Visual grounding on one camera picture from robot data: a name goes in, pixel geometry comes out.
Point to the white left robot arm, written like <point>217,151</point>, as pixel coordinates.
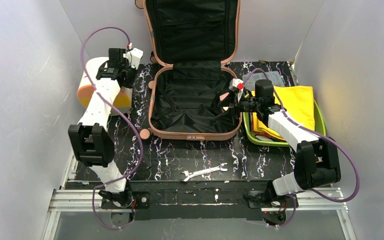
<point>106,88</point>

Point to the clear plastic screw box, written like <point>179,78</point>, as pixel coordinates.
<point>274,76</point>

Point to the black spring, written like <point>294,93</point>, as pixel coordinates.
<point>146,163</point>

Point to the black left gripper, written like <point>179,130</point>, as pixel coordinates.
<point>125,71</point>

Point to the white printed garment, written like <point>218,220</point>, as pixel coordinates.
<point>266,139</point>

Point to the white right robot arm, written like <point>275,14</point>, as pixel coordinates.
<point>316,156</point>

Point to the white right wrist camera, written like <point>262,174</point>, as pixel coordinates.
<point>237,85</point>

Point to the cream cylindrical drum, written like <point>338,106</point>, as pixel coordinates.
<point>123,101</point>

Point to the silver open-end wrench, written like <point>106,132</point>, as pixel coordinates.
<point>189,175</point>

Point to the pink hard-shell suitcase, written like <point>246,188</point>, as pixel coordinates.
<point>193,41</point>

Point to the yellow snack packet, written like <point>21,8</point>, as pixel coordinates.
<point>299,103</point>

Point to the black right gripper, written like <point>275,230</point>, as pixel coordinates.
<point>238,105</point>

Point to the aluminium frame rail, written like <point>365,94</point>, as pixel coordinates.
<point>68,200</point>

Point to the green plastic tray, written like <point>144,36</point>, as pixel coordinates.
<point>319,127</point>

